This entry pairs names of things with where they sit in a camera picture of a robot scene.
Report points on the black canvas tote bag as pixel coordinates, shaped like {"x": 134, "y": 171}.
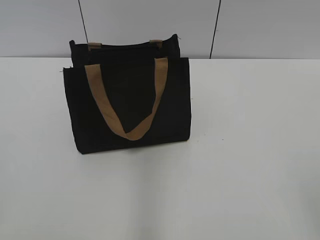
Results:
{"x": 127, "y": 96}

